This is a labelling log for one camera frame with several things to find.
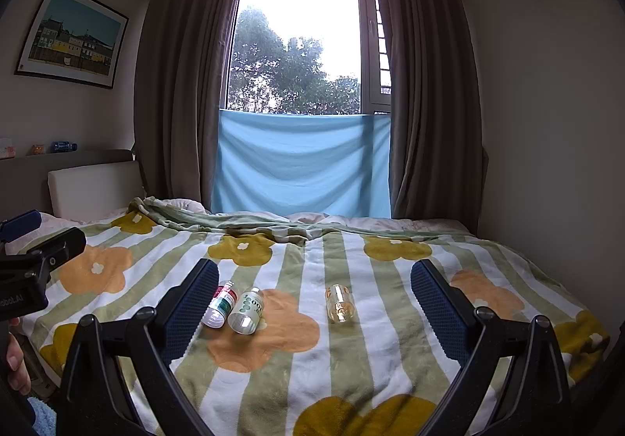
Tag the green blanket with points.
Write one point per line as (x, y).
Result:
(234, 224)

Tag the flower striped blanket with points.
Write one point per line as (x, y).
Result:
(342, 367)

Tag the light blue cloth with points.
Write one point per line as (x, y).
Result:
(302, 163)

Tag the clear bottle with green dots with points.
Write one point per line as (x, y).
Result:
(246, 311)

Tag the blue plastic bottle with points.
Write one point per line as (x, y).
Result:
(64, 146)

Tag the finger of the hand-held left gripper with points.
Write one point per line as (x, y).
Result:
(24, 223)
(58, 248)

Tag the person's left hand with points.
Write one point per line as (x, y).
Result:
(15, 360)

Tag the tissue box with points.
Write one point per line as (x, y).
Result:
(6, 149)

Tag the small bottle red green label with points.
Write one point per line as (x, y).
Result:
(219, 306)

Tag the blue fluffy cloth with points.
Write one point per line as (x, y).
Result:
(44, 416)

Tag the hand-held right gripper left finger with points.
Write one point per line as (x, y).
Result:
(194, 306)

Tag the white headboard cushion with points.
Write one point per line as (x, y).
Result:
(93, 187)

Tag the small clear glass cup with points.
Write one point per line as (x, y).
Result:
(340, 303)

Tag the window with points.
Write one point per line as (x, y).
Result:
(302, 41)

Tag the small orange figure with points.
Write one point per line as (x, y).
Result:
(38, 150)

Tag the brown curtain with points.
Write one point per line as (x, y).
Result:
(434, 99)
(185, 89)

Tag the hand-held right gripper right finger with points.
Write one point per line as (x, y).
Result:
(439, 314)

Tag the framed picture of houses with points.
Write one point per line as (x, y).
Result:
(73, 36)

